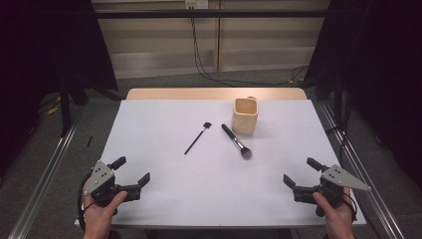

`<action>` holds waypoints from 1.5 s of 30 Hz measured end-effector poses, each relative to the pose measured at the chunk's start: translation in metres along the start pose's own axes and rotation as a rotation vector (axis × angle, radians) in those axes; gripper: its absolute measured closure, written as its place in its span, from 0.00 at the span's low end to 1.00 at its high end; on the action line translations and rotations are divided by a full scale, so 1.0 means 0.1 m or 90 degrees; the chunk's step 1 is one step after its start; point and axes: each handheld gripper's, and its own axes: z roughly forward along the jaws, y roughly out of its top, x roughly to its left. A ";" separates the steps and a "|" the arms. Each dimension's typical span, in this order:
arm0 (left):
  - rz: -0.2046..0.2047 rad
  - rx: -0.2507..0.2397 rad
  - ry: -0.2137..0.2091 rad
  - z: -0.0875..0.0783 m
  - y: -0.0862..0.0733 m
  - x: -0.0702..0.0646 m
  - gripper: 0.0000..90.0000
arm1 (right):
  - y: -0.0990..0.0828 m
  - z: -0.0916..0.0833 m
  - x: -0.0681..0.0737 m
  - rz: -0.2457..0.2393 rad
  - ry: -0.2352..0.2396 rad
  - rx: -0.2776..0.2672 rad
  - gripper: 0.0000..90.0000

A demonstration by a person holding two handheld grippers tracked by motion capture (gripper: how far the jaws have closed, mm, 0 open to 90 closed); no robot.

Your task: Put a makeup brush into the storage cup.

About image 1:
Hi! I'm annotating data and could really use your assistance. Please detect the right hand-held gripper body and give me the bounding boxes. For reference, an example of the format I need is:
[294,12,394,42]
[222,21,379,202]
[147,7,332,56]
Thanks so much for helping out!
[293,164,372,217]

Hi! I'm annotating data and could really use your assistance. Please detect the large black makeup brush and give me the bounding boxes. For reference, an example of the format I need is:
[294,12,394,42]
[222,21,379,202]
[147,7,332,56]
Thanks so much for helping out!
[221,122,253,160]

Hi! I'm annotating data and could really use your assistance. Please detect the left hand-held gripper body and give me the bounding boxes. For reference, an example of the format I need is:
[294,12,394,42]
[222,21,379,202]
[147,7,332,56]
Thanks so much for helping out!
[83,159,143,207]

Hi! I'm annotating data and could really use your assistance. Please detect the yellow floor cable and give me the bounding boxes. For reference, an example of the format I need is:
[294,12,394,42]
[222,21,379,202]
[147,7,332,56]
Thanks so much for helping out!
[47,96,63,116]

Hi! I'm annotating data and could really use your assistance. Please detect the right hand-held gripper cable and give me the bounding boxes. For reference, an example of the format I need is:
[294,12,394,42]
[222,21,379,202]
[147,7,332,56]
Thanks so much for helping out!
[342,192,359,223]

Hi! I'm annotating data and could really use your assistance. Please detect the thin black makeup brush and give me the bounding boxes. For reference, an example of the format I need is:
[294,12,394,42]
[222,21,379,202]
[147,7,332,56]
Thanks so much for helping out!
[183,121,212,156]

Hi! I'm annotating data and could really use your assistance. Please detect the black metal stand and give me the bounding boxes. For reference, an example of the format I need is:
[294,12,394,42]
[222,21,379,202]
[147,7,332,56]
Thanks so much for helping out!
[324,71,350,157]
[58,74,73,137]

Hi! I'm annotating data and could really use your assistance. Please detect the hand-held gripper cable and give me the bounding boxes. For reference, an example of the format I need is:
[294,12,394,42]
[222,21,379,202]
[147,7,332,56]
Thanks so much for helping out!
[77,172,92,227]
[342,192,359,223]

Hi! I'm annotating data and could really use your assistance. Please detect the black horizontal bar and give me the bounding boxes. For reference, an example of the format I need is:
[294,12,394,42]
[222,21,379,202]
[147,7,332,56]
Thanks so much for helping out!
[94,9,329,20]

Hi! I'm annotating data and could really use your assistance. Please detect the person's right hand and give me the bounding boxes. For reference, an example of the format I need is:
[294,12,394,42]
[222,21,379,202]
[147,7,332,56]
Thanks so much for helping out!
[313,187,357,239]

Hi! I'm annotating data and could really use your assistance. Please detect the white table mat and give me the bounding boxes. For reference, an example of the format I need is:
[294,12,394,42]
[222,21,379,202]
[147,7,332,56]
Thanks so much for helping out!
[74,99,367,230]

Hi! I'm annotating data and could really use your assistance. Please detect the cream square cup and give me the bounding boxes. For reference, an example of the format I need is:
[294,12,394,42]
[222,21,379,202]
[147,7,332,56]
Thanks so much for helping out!
[231,96,260,135]

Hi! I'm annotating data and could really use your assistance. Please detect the aluminium rail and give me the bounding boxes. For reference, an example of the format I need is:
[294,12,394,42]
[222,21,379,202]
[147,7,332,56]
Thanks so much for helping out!
[7,101,88,239]
[316,99,406,239]

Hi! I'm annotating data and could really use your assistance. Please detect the black curtain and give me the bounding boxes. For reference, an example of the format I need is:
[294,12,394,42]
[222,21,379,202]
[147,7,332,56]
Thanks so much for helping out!
[304,0,422,192]
[0,0,119,175]

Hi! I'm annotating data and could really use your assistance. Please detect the left hand-held gripper cable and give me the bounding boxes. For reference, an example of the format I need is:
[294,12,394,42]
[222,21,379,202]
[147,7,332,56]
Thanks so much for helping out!
[77,172,92,227]

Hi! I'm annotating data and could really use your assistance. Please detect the black wall cable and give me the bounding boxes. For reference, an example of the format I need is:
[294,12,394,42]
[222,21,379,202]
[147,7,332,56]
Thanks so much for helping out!
[189,8,311,88]

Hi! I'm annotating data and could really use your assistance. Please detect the white wall socket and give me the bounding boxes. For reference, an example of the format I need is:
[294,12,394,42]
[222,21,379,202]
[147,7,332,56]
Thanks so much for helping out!
[184,0,209,10]

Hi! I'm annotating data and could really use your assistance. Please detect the person's left hand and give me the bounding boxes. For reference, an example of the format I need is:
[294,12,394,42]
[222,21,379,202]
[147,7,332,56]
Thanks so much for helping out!
[82,190,129,234]

